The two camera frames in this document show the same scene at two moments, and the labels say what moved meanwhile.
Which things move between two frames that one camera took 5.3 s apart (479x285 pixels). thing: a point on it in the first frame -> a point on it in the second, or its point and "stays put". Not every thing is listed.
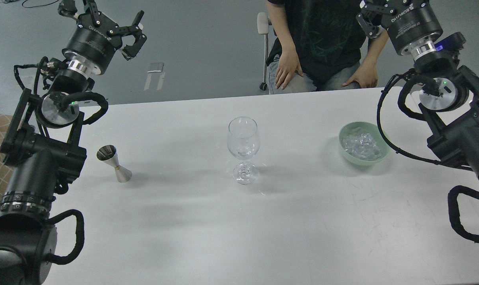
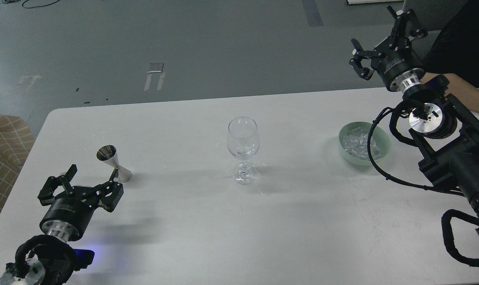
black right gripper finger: [370, 8] -> [359, 54]
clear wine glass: [243, 143] stays put
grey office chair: [262, 25] -> [434, 15]
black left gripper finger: [130, 51] -> [107, 195]
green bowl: [363, 143] stays put
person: [320, 45] -> [462, 50]
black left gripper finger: [68, 8] -> [46, 195]
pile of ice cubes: [362, 146] stays put
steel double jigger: [108, 153] stays put
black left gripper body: [93, 40] -> [69, 216]
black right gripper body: [407, 21] -> [398, 64]
